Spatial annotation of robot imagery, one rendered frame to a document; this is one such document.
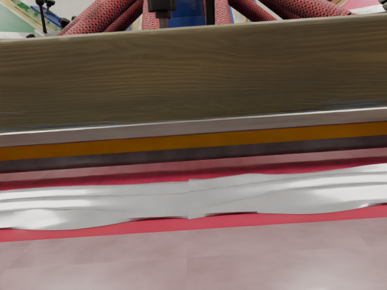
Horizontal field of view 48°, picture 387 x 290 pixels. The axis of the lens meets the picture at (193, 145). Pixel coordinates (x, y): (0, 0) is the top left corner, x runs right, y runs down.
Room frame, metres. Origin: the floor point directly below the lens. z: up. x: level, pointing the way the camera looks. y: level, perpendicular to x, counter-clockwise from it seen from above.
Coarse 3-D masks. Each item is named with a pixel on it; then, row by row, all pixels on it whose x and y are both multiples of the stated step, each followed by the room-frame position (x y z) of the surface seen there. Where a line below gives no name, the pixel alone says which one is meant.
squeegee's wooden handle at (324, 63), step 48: (0, 48) 0.31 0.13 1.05; (48, 48) 0.31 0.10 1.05; (96, 48) 0.31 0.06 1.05; (144, 48) 0.31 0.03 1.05; (192, 48) 0.31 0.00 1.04; (240, 48) 0.31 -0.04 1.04; (288, 48) 0.31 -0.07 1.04; (336, 48) 0.31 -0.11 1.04; (384, 48) 0.31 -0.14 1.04; (0, 96) 0.31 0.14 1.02; (48, 96) 0.31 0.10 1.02; (96, 96) 0.31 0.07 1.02; (144, 96) 0.31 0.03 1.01; (192, 96) 0.31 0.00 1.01; (240, 96) 0.31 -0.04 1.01; (288, 96) 0.31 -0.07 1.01; (336, 96) 0.31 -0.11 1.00; (384, 96) 0.31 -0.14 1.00
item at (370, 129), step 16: (288, 128) 0.32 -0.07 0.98; (304, 128) 0.32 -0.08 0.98; (320, 128) 0.32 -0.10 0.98; (336, 128) 0.32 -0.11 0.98; (352, 128) 0.32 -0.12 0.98; (368, 128) 0.32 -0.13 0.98; (384, 128) 0.32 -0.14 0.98; (48, 144) 0.32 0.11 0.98; (64, 144) 0.32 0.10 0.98; (80, 144) 0.32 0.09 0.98; (96, 144) 0.32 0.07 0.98; (112, 144) 0.32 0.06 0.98; (128, 144) 0.32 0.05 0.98; (144, 144) 0.32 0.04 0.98; (160, 144) 0.32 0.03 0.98; (176, 144) 0.32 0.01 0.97; (192, 144) 0.32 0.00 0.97; (208, 144) 0.32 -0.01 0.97; (224, 144) 0.32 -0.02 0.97; (0, 160) 0.32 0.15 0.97
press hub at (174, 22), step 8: (176, 0) 1.13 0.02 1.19; (184, 0) 1.12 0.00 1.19; (192, 0) 1.13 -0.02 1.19; (200, 0) 1.14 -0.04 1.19; (176, 8) 1.13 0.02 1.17; (184, 8) 1.12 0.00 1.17; (192, 8) 1.13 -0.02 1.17; (200, 8) 1.14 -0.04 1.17; (176, 16) 1.13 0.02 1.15; (184, 16) 1.12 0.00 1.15; (192, 16) 1.13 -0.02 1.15; (200, 16) 1.13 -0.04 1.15; (168, 24) 1.14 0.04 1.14; (176, 24) 1.12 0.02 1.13; (184, 24) 1.11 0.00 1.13; (192, 24) 1.11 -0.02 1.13; (200, 24) 1.12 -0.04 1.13
